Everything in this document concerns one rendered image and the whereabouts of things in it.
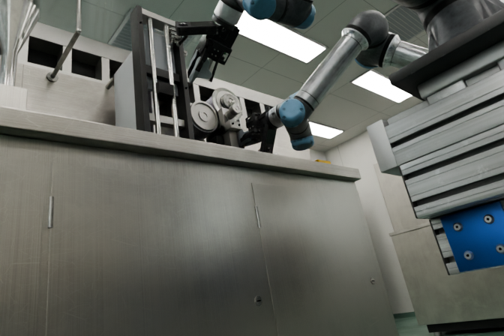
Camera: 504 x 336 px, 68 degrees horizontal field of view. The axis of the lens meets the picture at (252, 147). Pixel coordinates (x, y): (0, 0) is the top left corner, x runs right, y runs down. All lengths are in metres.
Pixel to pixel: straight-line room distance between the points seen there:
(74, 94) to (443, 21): 1.29
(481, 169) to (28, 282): 0.71
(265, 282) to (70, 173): 0.51
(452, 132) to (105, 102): 1.30
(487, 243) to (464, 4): 0.37
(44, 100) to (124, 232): 0.86
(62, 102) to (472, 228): 1.35
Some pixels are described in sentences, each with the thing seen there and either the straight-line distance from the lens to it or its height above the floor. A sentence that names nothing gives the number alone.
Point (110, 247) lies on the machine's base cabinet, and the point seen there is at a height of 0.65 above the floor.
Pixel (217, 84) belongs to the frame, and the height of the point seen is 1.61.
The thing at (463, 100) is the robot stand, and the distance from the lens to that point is 0.65.
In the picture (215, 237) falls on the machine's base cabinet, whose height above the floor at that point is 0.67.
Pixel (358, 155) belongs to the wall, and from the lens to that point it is 6.44.
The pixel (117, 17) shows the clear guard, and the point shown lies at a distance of 1.82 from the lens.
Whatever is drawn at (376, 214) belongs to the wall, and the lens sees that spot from 6.22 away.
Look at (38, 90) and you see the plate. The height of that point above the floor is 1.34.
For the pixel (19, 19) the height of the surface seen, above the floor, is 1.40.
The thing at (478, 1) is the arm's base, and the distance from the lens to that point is 0.72.
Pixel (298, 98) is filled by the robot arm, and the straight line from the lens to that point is 1.13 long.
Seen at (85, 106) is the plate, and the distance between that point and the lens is 1.59.
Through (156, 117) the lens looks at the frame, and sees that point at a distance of 1.11.
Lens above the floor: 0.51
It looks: 23 degrees up
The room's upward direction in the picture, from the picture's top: 10 degrees counter-clockwise
